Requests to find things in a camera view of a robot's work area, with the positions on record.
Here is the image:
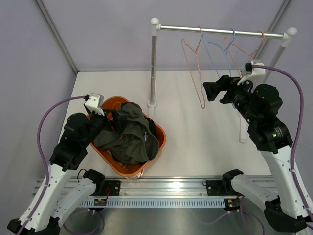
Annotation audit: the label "blue wire hanger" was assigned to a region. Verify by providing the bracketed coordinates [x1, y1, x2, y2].
[202, 28, 235, 76]

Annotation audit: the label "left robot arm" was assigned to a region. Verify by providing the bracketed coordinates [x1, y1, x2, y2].
[7, 112, 112, 235]

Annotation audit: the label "olive green shorts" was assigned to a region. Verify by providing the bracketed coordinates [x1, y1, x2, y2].
[93, 102, 159, 165]

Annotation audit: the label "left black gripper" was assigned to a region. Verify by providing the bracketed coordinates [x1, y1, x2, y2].
[82, 108, 128, 147]

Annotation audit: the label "white slotted cable duct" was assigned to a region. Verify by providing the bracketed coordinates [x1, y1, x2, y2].
[78, 198, 225, 208]

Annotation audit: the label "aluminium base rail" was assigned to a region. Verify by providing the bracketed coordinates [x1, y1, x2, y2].
[34, 176, 274, 200]

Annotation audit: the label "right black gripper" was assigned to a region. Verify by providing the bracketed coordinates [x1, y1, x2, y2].
[203, 74, 258, 125]

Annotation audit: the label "black shorts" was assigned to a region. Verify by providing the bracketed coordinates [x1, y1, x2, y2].
[146, 118, 158, 139]

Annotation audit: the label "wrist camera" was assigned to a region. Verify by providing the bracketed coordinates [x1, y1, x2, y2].
[84, 93, 104, 116]
[237, 59, 266, 85]

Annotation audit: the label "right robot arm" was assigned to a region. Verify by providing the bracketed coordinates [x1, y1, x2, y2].
[203, 75, 309, 233]

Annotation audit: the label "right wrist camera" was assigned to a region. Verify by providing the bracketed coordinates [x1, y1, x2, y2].
[237, 59, 266, 85]

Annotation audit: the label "pink wire hanger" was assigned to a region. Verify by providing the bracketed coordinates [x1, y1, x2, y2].
[224, 29, 265, 78]
[181, 25, 206, 109]

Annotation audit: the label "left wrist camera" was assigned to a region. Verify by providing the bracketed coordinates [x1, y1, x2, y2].
[84, 93, 104, 116]

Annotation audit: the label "orange plastic laundry basket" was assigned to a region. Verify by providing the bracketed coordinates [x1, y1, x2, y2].
[90, 96, 166, 179]

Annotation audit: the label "white metal clothes rack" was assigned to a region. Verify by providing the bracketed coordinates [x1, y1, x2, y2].
[147, 17, 298, 144]

